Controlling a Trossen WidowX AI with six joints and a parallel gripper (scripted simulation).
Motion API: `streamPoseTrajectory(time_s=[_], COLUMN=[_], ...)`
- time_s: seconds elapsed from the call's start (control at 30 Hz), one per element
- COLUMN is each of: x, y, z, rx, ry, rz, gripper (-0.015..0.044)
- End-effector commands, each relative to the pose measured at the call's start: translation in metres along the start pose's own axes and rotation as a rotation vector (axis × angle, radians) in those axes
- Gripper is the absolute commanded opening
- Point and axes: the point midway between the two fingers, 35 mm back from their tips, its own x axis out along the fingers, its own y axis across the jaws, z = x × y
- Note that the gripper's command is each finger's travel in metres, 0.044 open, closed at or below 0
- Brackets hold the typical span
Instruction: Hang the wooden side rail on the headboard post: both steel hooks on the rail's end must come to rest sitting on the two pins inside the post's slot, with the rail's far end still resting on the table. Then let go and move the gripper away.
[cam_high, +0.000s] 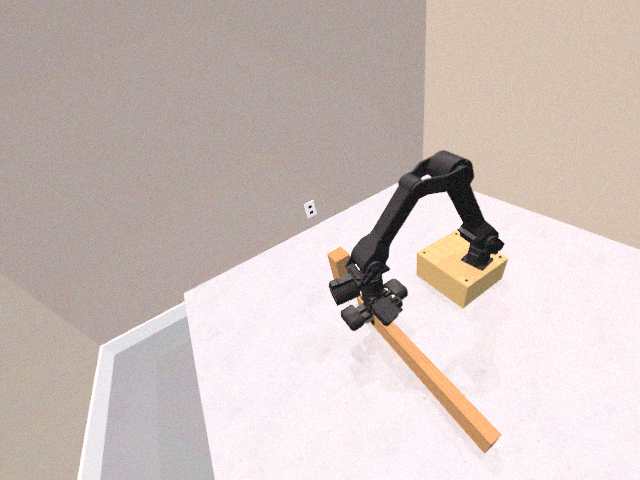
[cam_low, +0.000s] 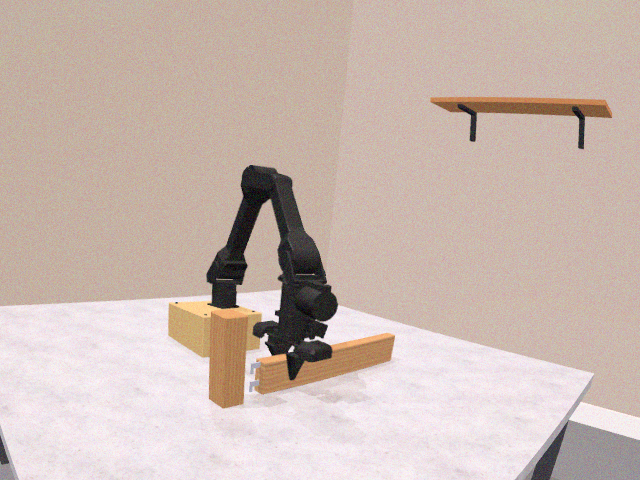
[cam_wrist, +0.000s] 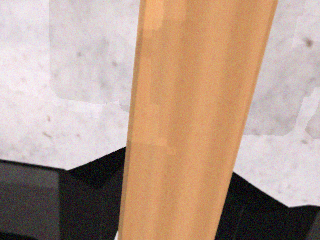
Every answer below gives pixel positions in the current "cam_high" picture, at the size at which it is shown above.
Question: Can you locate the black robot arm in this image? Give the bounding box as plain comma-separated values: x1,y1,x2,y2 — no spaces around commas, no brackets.
328,150,505,327

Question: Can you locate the brown wooden post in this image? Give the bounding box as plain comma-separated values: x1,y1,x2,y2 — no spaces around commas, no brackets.
327,247,350,279

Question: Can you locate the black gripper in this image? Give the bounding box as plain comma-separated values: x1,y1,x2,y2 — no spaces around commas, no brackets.
341,278,408,332

